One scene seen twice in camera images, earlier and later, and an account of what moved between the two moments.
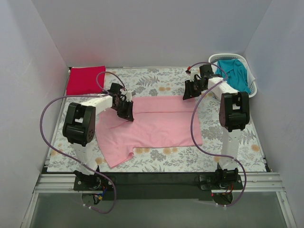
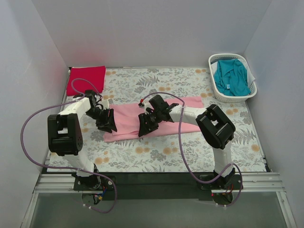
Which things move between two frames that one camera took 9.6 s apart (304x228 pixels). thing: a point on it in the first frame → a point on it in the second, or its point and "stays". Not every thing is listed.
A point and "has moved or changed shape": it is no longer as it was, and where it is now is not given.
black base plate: [157, 186] stays
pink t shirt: [160, 121] has moved or changed shape
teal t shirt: [236, 73] stays
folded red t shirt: [83, 80] stays
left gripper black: [124, 109] → [102, 117]
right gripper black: [190, 88] → [151, 118]
